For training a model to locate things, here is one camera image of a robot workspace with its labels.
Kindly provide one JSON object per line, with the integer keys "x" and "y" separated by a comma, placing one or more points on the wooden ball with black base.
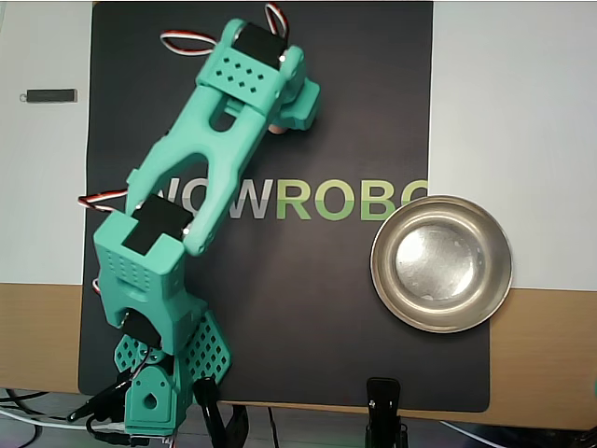
{"x": 279, "y": 130}

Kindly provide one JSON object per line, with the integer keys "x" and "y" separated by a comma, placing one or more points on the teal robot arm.
{"x": 210, "y": 140}

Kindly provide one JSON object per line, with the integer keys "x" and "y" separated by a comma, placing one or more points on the teal perforated robot base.
{"x": 207, "y": 345}

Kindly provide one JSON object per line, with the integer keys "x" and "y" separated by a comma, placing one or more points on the metal bowl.
{"x": 443, "y": 261}

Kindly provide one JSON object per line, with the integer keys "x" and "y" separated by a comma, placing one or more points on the black WOWROBO mat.
{"x": 350, "y": 303}

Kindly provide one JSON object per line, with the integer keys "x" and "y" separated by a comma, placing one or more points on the white paper sheet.
{"x": 513, "y": 140}

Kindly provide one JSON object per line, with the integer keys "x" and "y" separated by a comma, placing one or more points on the black USB stick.
{"x": 51, "y": 95}

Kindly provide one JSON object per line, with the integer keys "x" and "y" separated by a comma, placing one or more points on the black clamp right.
{"x": 382, "y": 396}

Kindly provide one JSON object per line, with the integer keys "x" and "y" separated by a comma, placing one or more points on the black spring clamp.
{"x": 210, "y": 410}
{"x": 100, "y": 399}

